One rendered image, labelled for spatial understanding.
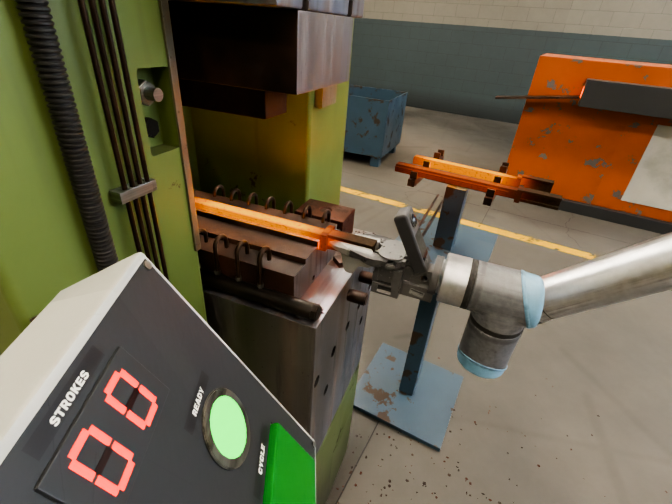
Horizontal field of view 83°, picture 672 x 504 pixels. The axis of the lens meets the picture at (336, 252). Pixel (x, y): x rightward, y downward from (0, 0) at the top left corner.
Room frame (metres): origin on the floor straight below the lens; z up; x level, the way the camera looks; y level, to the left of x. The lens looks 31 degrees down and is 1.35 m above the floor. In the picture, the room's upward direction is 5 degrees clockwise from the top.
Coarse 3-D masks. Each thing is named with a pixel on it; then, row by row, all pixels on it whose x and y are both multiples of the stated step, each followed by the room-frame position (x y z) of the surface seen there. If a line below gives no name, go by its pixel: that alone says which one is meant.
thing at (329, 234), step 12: (204, 204) 0.72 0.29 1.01; (216, 204) 0.73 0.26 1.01; (240, 216) 0.69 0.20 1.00; (252, 216) 0.69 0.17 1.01; (264, 216) 0.69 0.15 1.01; (288, 228) 0.65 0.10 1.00; (300, 228) 0.65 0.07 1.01; (312, 228) 0.66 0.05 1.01; (324, 240) 0.62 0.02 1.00; (348, 240) 0.61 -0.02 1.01; (360, 240) 0.62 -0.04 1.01; (372, 240) 0.62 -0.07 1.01
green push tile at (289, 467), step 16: (272, 432) 0.20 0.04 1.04; (272, 448) 0.19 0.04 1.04; (288, 448) 0.20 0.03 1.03; (272, 464) 0.17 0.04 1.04; (288, 464) 0.18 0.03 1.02; (304, 464) 0.20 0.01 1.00; (272, 480) 0.16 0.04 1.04; (288, 480) 0.17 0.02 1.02; (304, 480) 0.18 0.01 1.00; (272, 496) 0.15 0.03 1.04; (288, 496) 0.16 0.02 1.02; (304, 496) 0.17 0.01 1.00
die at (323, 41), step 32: (192, 32) 0.58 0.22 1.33; (224, 32) 0.56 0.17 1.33; (256, 32) 0.55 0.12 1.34; (288, 32) 0.53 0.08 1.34; (320, 32) 0.59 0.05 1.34; (192, 64) 0.58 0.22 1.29; (224, 64) 0.56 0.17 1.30; (256, 64) 0.55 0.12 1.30; (288, 64) 0.53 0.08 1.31; (320, 64) 0.60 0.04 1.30
